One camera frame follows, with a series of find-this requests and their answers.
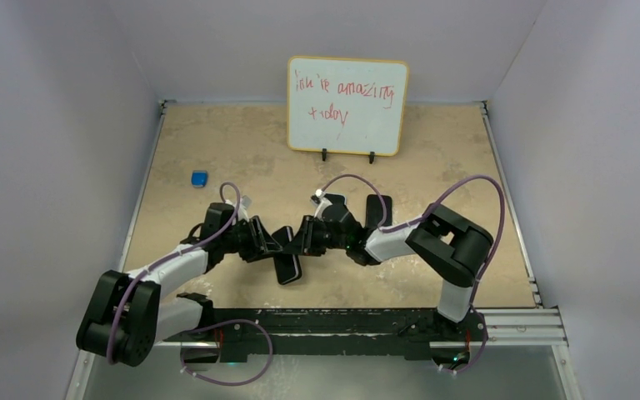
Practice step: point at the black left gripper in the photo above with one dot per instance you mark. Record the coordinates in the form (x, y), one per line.
(261, 245)

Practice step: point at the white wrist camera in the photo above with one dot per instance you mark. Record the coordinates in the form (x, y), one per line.
(244, 203)
(321, 201)

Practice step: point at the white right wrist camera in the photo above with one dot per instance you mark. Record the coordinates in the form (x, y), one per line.
(321, 201)

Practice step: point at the aluminium frame rail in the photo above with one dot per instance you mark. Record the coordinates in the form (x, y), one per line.
(524, 327)

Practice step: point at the black phone case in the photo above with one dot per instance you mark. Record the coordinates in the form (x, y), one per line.
(284, 236)

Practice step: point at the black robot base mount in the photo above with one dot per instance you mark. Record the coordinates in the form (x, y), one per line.
(415, 334)

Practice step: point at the yellow framed whiteboard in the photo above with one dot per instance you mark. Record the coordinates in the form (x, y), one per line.
(346, 105)

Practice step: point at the light blue phone case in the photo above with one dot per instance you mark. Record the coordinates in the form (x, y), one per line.
(334, 198)

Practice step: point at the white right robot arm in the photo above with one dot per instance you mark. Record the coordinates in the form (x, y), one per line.
(451, 245)

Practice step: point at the small blue eraser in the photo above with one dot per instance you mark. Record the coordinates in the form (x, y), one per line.
(199, 179)

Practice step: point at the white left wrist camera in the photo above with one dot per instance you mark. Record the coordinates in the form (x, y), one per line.
(244, 203)

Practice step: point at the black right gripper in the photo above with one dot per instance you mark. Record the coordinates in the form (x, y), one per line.
(301, 243)

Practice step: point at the black smartphone with purple edge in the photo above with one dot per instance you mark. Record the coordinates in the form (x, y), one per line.
(377, 212)

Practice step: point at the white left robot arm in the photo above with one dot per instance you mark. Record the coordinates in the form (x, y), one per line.
(126, 316)

